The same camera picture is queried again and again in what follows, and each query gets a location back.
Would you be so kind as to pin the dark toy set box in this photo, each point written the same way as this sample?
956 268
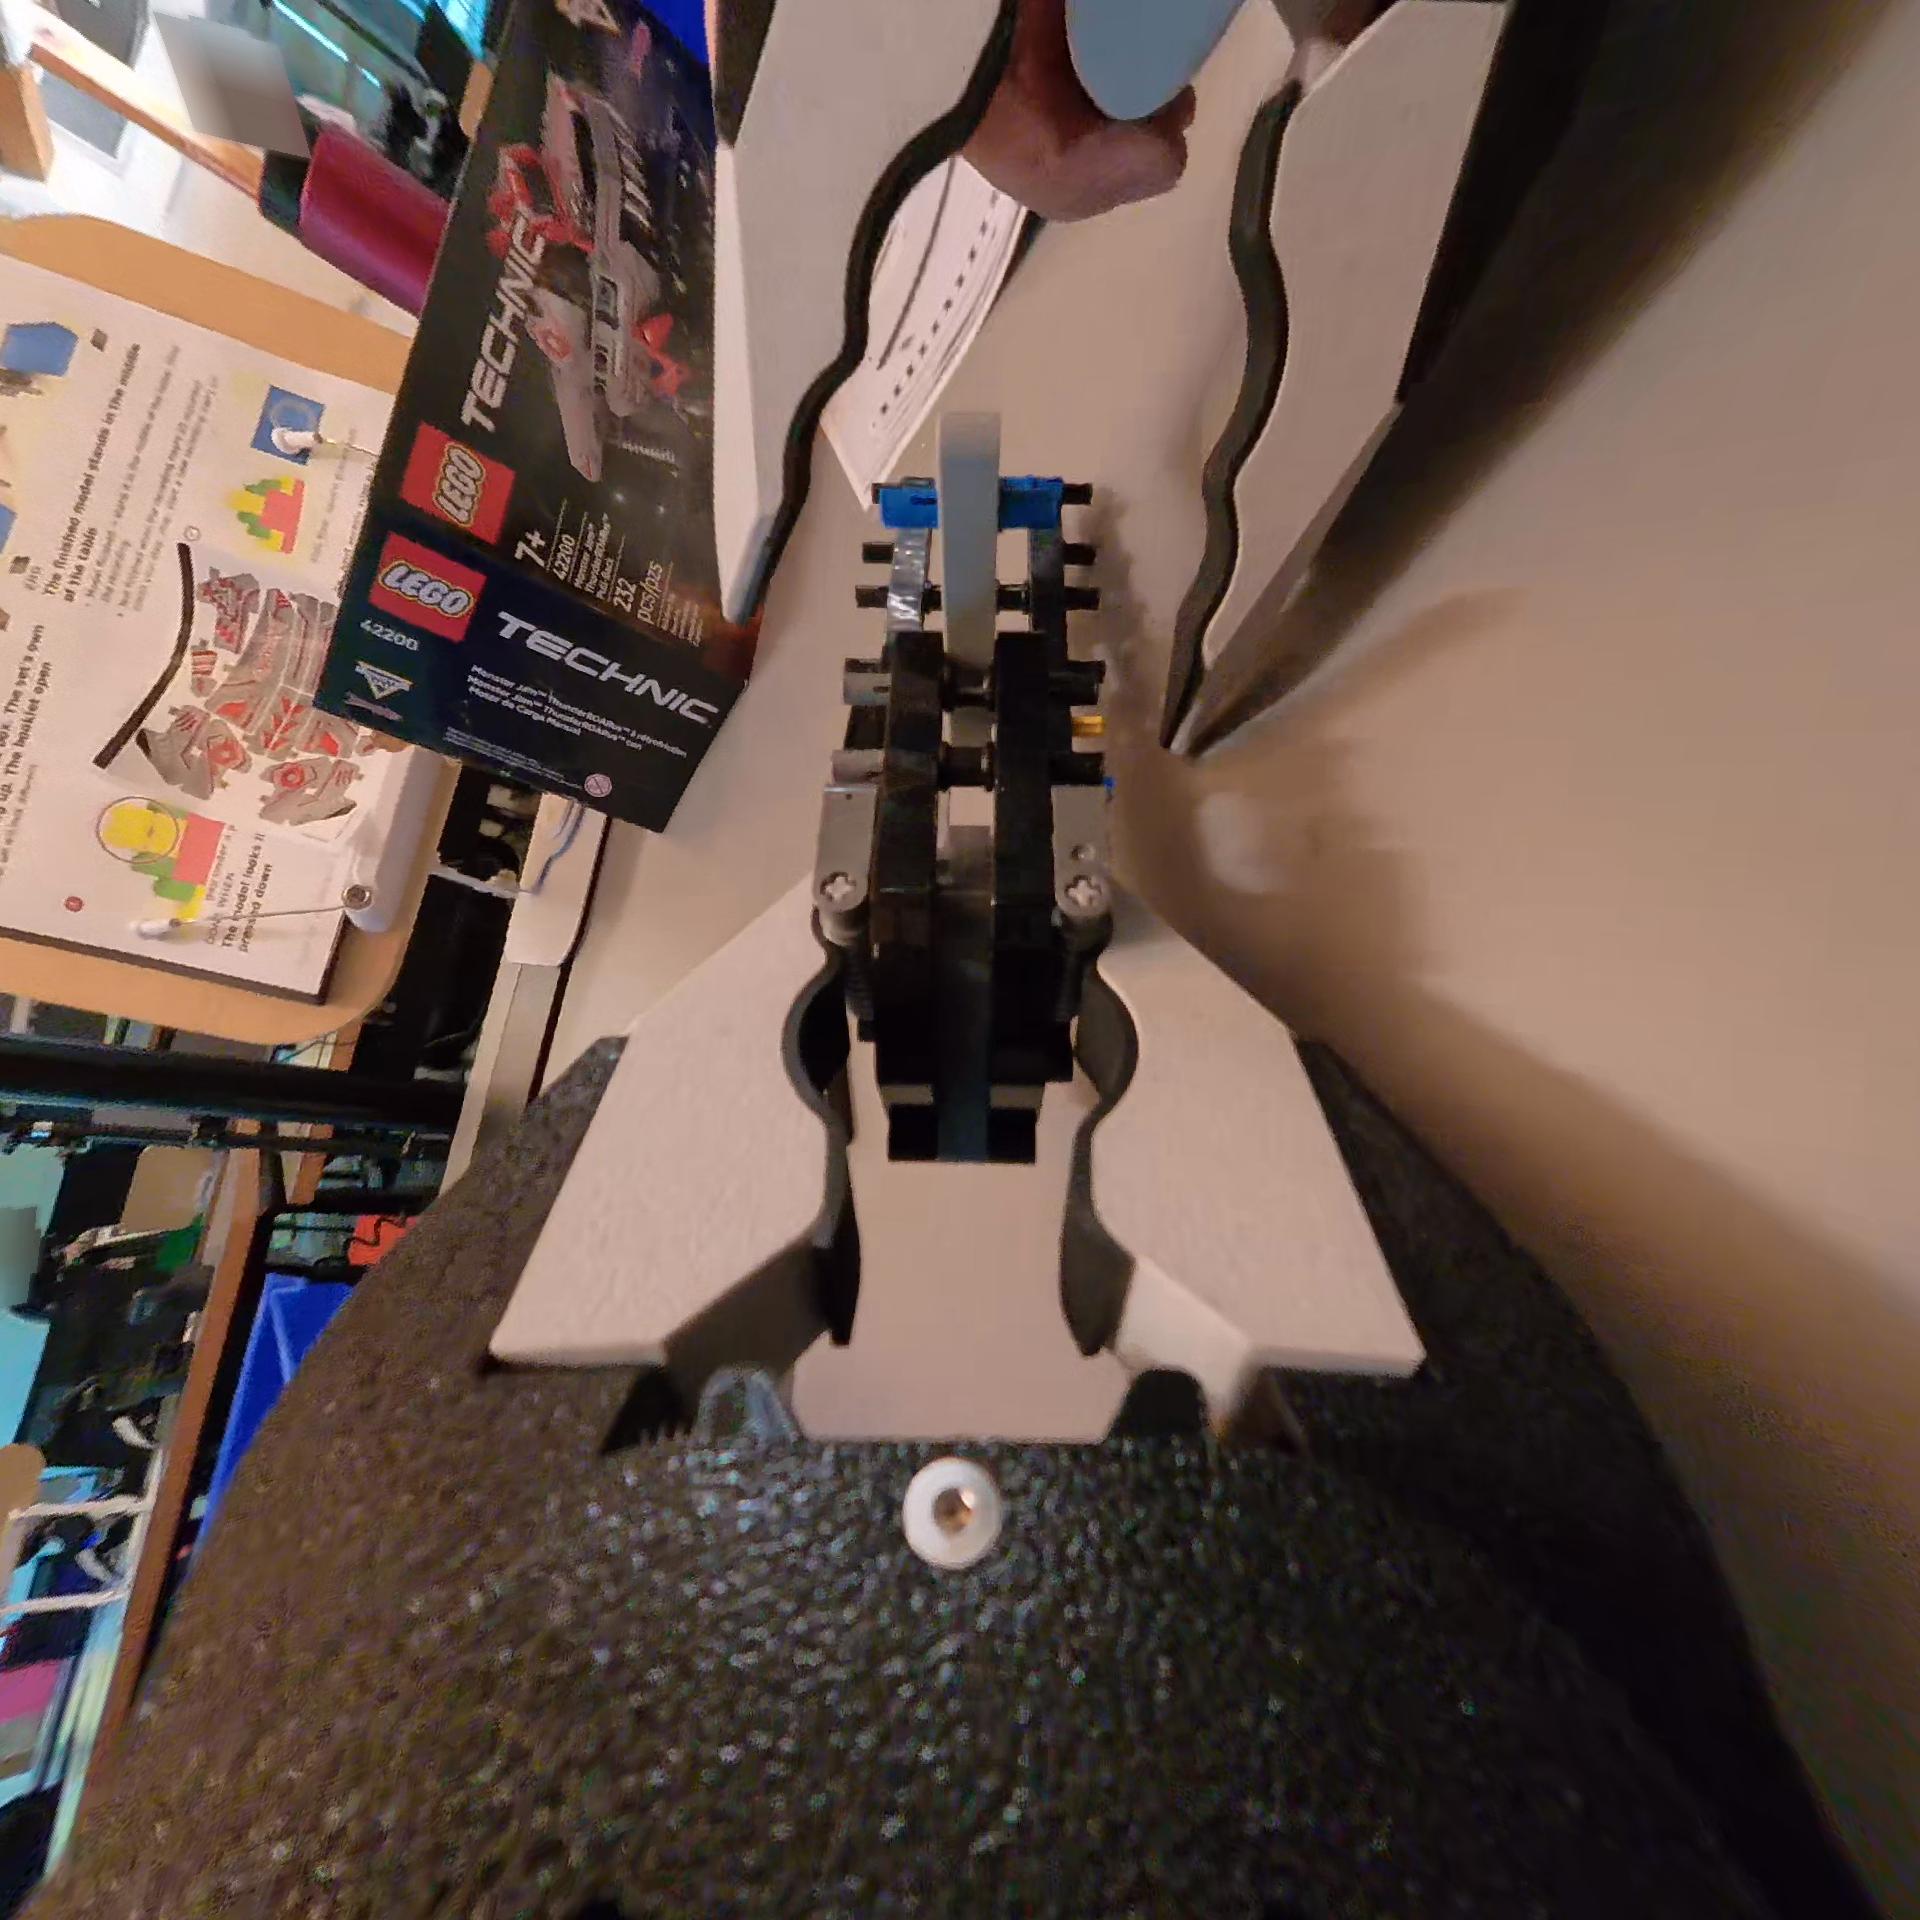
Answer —
585 706

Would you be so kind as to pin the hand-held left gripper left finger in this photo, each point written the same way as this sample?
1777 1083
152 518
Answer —
675 1184

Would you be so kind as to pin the blue storage bin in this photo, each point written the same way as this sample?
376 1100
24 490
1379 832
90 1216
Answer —
277 1350

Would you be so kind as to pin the black toy brick model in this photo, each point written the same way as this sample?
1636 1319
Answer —
907 840

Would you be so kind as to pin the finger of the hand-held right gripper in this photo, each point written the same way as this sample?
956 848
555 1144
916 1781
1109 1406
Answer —
795 226
1365 226

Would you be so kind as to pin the open instruction booklet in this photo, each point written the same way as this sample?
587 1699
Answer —
930 330

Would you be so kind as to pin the maroon tumbler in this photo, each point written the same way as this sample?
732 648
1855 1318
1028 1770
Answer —
368 212

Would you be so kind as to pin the instruction poster on clipboard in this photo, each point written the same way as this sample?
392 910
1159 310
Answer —
269 300

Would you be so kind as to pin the person's right hand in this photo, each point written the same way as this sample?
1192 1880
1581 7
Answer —
1080 166

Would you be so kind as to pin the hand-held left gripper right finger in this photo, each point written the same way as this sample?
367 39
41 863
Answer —
1259 1202

